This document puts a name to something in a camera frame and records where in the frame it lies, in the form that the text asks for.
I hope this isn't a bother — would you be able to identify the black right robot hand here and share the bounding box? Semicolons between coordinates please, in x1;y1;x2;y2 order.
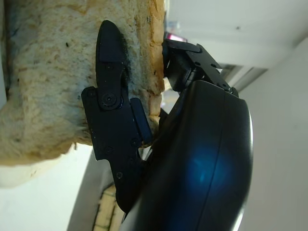
81;20;255;231

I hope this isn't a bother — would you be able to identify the slice of bread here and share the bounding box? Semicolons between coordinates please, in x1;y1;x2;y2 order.
0;0;167;188

